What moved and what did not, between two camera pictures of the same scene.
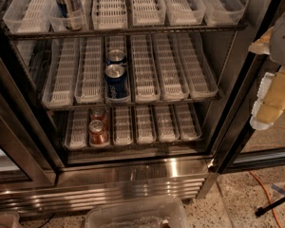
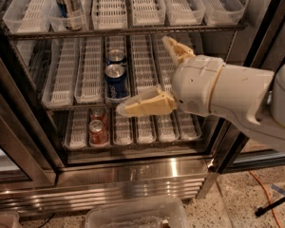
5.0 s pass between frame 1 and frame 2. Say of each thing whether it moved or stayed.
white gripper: moved
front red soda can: stayed
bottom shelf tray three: stayed
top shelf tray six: stayed
